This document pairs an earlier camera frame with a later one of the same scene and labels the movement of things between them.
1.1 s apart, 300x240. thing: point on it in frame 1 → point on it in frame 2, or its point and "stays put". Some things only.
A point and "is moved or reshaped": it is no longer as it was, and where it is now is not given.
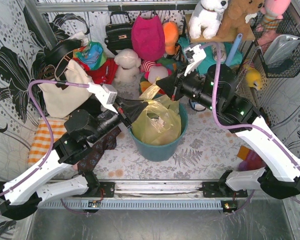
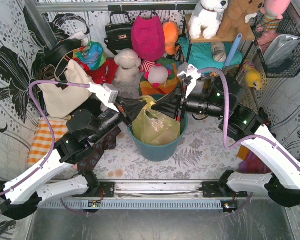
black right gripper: [176, 85] → [179, 104]
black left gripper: [123, 114] stays put
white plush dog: [205, 20] stays put
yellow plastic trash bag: [160, 124] is moved or reshaped
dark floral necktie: [89, 165] stays put
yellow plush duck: [253, 78] stays put
